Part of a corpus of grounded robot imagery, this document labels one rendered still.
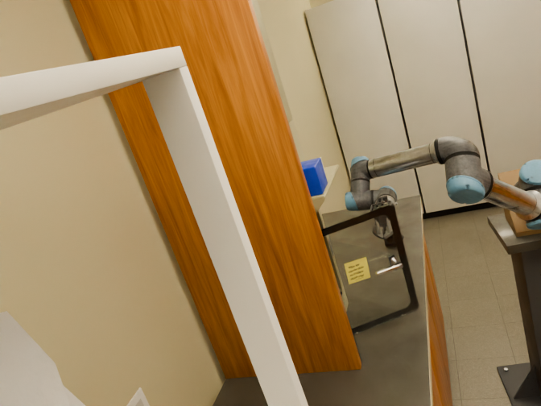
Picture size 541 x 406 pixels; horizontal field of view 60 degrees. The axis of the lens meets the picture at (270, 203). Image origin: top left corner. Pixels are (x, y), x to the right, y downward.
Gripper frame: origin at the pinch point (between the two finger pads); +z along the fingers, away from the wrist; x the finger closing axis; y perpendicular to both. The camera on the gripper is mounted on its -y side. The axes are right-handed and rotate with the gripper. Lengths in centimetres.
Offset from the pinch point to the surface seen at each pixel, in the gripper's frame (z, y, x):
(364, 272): 6.4, -8.2, -8.0
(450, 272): -193, -128, 11
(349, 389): 30.3, -34.0, -16.8
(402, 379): 27.5, -34.0, -0.9
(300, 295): 21.7, -4.4, -25.7
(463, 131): -297, -49, 44
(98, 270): 51, 28, -66
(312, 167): 11.6, 32.0, -13.1
